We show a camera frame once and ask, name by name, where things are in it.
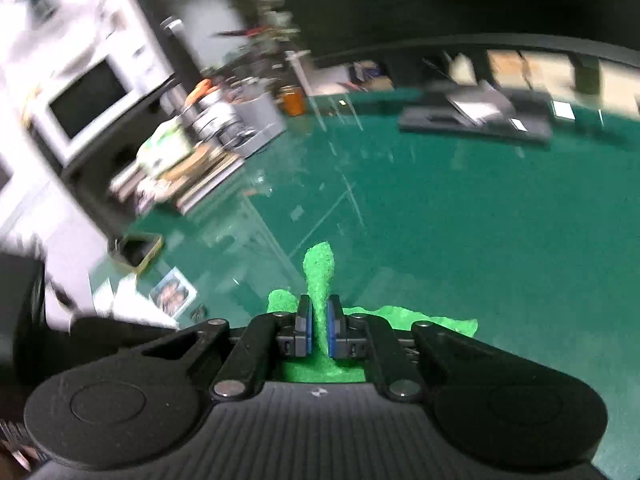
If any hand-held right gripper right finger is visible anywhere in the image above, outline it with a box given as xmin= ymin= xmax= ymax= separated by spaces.
xmin=327 ymin=295 xmax=506 ymax=401

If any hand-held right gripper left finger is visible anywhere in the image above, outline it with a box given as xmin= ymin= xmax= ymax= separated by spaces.
xmin=140 ymin=296 xmax=314 ymax=401

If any bright green cloth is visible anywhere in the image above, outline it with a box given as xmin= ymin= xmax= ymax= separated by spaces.
xmin=267 ymin=241 xmax=478 ymax=383

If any white paper sheet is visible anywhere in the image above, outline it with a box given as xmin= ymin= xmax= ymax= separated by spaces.
xmin=92 ymin=274 xmax=173 ymax=328

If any yellow-rimmed dark box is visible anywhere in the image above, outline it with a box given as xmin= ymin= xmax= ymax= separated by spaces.
xmin=111 ymin=232 xmax=164 ymax=277

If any printed photo card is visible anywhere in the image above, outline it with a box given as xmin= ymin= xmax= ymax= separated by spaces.
xmin=149 ymin=266 xmax=197 ymax=318

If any stack of books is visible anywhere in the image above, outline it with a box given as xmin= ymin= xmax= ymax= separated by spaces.
xmin=110 ymin=142 xmax=243 ymax=213

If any grey desk organizer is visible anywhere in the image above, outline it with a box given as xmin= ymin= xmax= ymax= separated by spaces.
xmin=232 ymin=94 xmax=287 ymax=157

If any orange jar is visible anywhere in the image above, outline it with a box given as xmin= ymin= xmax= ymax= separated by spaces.
xmin=279 ymin=86 xmax=304 ymax=117

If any green white box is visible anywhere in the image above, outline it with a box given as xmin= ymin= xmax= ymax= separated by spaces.
xmin=136 ymin=119 xmax=194 ymax=175

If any white microwave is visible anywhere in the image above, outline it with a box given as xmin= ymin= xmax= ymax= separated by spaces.
xmin=27 ymin=35 xmax=177 ymax=167

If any black monitor stand base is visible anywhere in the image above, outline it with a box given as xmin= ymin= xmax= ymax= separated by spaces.
xmin=399 ymin=80 xmax=554 ymax=147

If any grey notepad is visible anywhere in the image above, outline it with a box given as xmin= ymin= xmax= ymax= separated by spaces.
xmin=447 ymin=94 xmax=513 ymax=123

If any potted plant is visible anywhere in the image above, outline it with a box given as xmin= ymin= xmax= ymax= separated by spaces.
xmin=212 ymin=0 xmax=303 ymax=53

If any dark glass-door cabinet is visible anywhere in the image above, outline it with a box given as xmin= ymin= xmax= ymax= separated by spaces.
xmin=147 ymin=0 xmax=273 ymax=68

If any olive cylinder container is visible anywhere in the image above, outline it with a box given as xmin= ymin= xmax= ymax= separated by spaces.
xmin=574 ymin=55 xmax=602 ymax=95

